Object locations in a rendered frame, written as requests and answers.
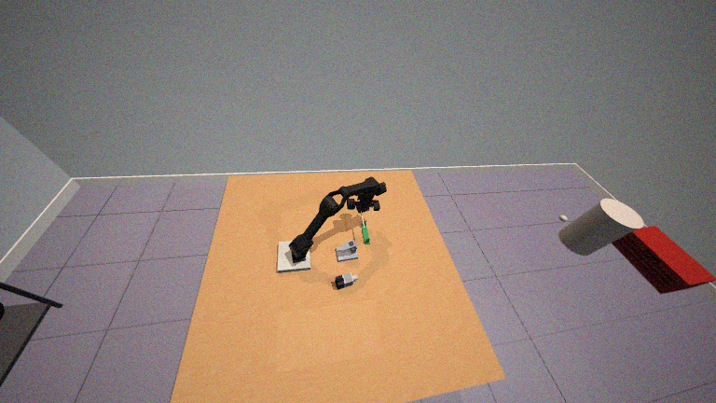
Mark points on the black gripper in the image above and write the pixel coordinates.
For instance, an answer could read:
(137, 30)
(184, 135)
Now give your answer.
(362, 205)

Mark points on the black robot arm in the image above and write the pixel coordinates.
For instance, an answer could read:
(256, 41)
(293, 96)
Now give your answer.
(329, 207)

